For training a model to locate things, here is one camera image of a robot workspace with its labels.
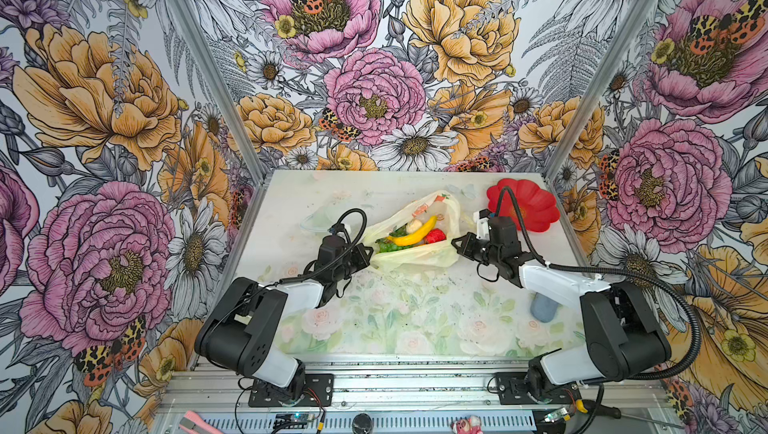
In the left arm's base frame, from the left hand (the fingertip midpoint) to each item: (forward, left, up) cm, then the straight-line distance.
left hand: (373, 256), depth 92 cm
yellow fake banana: (+7, -13, 0) cm, 15 cm away
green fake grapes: (+6, -4, -3) cm, 7 cm away
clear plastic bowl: (+18, +19, -6) cm, 27 cm away
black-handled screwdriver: (-40, -57, -4) cm, 69 cm away
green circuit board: (-40, +19, -7) cm, 45 cm away
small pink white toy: (-42, -23, -3) cm, 47 cm away
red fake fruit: (+7, -20, 0) cm, 21 cm away
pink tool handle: (-40, +40, -5) cm, 57 cm away
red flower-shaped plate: (+23, -59, -4) cm, 63 cm away
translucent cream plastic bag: (-2, -15, +2) cm, 15 cm away
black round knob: (-41, +1, +5) cm, 42 cm away
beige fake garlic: (+11, -13, 0) cm, 17 cm away
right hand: (0, -24, +3) cm, 24 cm away
